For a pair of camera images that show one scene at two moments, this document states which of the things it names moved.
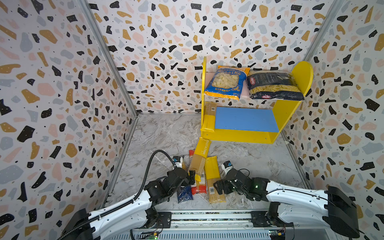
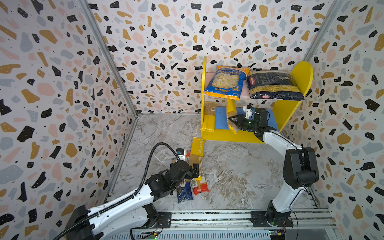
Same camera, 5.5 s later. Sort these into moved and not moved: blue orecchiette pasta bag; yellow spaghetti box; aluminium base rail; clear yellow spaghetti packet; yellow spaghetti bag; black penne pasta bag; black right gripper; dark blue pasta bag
Moved: black right gripper; clear yellow spaghetti packet; yellow spaghetti box
Not moved: dark blue pasta bag; yellow spaghetti bag; black penne pasta bag; blue orecchiette pasta bag; aluminium base rail
